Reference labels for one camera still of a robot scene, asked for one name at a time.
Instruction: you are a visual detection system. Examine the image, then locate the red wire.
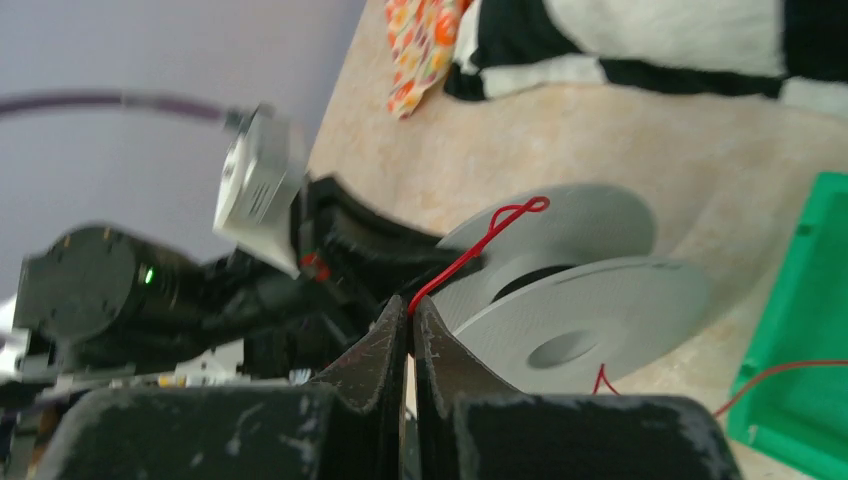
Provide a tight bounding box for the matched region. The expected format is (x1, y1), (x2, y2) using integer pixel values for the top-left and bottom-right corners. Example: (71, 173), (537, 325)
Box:
(405, 195), (848, 420)

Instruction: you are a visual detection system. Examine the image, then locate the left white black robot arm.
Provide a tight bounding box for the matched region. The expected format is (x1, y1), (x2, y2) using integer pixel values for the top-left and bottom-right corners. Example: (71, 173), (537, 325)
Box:
(1, 176), (462, 409)

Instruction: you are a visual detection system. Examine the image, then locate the grey perforated cable spool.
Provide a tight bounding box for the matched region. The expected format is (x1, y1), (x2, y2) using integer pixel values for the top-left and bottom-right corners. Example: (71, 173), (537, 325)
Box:
(432, 183), (711, 393)

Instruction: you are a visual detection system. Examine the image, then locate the orange floral cloth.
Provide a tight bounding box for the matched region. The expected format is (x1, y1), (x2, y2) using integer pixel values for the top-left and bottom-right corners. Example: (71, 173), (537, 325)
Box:
(384, 0), (471, 119)

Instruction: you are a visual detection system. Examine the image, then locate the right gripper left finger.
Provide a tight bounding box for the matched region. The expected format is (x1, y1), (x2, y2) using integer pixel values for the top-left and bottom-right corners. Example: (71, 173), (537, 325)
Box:
(310, 296), (408, 479)

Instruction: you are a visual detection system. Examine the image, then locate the green plastic compartment bin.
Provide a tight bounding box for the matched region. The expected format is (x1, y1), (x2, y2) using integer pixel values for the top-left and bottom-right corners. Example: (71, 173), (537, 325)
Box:
(726, 172), (847, 479)

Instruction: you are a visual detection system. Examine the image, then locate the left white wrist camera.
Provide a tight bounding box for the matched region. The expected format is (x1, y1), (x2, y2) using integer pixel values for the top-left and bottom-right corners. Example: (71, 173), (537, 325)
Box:
(213, 105), (309, 278)

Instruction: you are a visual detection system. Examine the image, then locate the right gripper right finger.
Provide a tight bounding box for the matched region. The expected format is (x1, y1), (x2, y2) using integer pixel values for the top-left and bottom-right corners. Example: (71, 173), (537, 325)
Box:
(411, 296), (519, 479)

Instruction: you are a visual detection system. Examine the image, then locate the black white checkered pillow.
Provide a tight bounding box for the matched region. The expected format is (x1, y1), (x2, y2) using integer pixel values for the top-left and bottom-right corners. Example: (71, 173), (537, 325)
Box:
(444, 1), (847, 117)

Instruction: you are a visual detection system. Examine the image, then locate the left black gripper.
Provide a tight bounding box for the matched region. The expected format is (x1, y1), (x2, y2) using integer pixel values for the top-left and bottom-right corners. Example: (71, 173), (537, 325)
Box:
(210, 176), (466, 378)

